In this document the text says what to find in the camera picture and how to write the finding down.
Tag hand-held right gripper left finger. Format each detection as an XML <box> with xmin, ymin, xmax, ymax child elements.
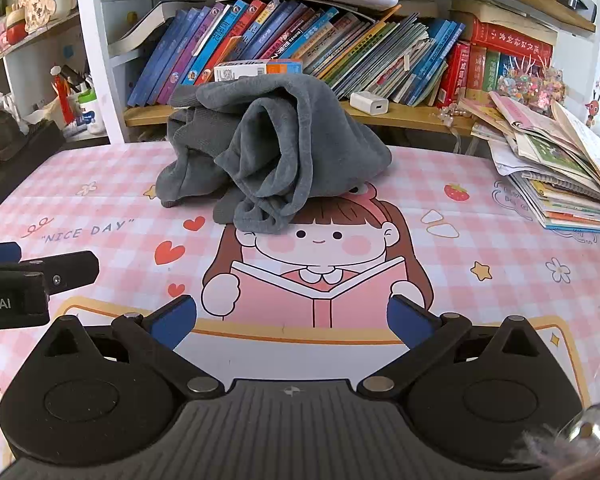
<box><xmin>39</xmin><ymin>294</ymin><xmax>227</xmax><ymax>397</ymax></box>

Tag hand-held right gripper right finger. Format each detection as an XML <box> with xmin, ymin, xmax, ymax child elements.
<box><xmin>357</xmin><ymin>294</ymin><xmax>561</xmax><ymax>397</ymax></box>

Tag grey socks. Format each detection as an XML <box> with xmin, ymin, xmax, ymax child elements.
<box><xmin>155</xmin><ymin>73</ymin><xmax>392</xmax><ymax>235</ymax></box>

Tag pink checked cartoon desk mat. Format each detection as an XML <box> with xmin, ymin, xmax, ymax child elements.
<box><xmin>0</xmin><ymin>141</ymin><xmax>600</xmax><ymax>480</ymax></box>

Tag dark brown cloth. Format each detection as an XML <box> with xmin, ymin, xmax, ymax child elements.
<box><xmin>0</xmin><ymin>109</ymin><xmax>27</xmax><ymax>162</ymax></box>

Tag white bottle with blue label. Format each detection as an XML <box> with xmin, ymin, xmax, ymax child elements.
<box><xmin>76</xmin><ymin>88</ymin><xmax>107</xmax><ymax>137</ymax></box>

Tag white and wood bookshelf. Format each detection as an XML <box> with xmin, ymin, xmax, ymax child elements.
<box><xmin>0</xmin><ymin>0</ymin><xmax>600</xmax><ymax>157</ymax></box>

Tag pile of booklets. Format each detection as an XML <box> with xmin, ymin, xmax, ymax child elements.
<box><xmin>471</xmin><ymin>91</ymin><xmax>600</xmax><ymax>235</ymax></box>

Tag red jar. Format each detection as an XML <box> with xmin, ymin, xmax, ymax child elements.
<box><xmin>4</xmin><ymin>22</ymin><xmax>29</xmax><ymax>46</ymax></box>

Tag white charger plug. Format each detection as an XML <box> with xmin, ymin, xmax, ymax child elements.
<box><xmin>349</xmin><ymin>91</ymin><xmax>390</xmax><ymax>114</ymax></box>

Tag white and orange box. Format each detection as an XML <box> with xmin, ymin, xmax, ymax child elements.
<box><xmin>213</xmin><ymin>58</ymin><xmax>304</xmax><ymax>83</ymax></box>

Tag glittery sequin decoration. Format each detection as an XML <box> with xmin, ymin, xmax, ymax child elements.
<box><xmin>496</xmin><ymin>56</ymin><xmax>567</xmax><ymax>112</ymax></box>

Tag row of colourful books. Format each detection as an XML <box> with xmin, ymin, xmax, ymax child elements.
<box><xmin>127</xmin><ymin>0</ymin><xmax>467</xmax><ymax>109</ymax></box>

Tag red thick dictionary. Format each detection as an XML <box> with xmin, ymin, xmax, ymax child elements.
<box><xmin>471</xmin><ymin>16</ymin><xmax>554</xmax><ymax>63</ymax></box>

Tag string of pearl beads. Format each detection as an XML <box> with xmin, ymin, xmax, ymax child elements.
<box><xmin>436</xmin><ymin>99</ymin><xmax>477</xmax><ymax>134</ymax></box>

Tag deer wall sticker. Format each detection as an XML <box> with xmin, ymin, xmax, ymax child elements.
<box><xmin>584</xmin><ymin>74</ymin><xmax>600</xmax><ymax>129</ymax></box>

